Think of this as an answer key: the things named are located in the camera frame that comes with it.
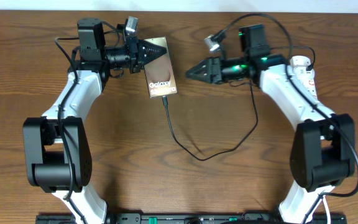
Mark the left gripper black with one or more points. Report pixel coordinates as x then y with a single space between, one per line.
135 55

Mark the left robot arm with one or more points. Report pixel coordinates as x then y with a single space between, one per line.
57 153

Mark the Galaxy smartphone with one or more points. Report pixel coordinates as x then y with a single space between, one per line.
159 73

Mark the white charger adapter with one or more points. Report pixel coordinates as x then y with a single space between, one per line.
300 65

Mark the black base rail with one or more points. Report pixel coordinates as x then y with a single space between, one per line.
138 218

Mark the white power strip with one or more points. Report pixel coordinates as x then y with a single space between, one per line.
310 85

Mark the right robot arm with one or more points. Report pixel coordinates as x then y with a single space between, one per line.
323 153

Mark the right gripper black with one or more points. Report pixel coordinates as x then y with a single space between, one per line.
213 68

